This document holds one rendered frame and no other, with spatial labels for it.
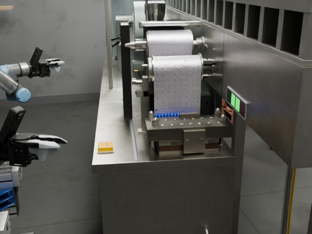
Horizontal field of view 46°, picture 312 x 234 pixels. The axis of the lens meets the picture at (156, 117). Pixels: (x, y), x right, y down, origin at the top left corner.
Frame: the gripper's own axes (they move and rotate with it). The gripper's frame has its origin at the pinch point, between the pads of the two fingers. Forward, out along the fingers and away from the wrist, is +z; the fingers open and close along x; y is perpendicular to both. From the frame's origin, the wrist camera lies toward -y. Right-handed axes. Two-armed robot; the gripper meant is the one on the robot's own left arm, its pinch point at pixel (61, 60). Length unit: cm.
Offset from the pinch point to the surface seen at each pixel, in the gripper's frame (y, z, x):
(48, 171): 137, 25, -88
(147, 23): -26, 34, 35
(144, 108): 12, 19, 57
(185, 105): 6, 31, 74
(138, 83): -1, 17, 53
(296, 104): -30, 0, 147
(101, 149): 24, -11, 64
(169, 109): 9, 25, 70
